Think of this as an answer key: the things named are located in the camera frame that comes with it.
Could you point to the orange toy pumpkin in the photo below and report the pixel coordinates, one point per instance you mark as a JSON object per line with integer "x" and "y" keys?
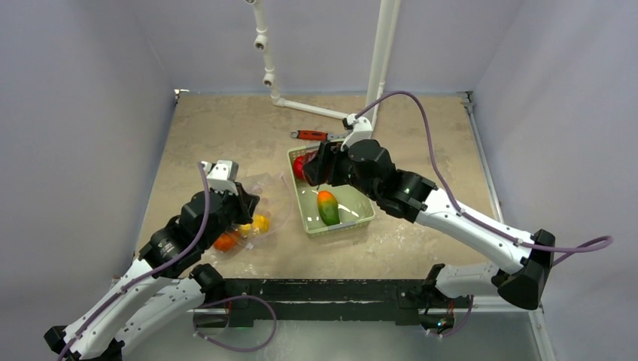
{"x": 225, "y": 243}

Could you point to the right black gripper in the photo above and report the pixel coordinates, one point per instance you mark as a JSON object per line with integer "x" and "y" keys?
{"x": 324, "y": 162}

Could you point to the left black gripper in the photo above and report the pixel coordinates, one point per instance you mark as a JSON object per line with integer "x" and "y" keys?
{"x": 246, "y": 203}

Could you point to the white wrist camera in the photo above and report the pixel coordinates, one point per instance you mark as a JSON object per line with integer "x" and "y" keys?
{"x": 359, "y": 128}
{"x": 221, "y": 176}

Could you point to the red handled adjustable wrench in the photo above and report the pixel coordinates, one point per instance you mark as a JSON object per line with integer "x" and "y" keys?
{"x": 318, "y": 136}

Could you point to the white pvc pipe frame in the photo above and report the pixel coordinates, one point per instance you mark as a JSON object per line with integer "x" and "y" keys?
{"x": 384, "y": 36}

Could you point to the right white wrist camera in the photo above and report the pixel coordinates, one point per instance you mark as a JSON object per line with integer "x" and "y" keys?
{"x": 359, "y": 128}

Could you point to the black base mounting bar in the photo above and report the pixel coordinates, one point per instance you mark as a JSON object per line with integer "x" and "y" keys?
{"x": 404, "y": 302}

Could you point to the yellow toy bell pepper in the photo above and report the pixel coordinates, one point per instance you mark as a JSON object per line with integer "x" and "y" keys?
{"x": 259, "y": 226}

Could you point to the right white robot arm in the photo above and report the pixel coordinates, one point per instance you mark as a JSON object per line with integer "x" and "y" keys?
{"x": 521, "y": 261}

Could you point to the aluminium rail frame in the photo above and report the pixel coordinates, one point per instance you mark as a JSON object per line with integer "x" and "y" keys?
{"x": 537, "y": 317}

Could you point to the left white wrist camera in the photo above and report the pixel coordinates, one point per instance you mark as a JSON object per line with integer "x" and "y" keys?
{"x": 221, "y": 176}

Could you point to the clear zip top bag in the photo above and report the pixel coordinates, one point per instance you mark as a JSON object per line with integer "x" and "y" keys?
{"x": 275, "y": 203}

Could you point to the red toy tomato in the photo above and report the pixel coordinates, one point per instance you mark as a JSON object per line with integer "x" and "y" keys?
{"x": 297, "y": 168}

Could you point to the light green plastic basket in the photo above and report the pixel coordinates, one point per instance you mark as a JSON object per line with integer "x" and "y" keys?
{"x": 355, "y": 210}

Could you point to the green orange toy mango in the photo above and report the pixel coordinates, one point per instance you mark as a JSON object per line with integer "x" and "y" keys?
{"x": 328, "y": 208}

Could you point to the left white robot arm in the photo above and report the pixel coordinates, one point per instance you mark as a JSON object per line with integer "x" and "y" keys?
{"x": 165, "y": 280}

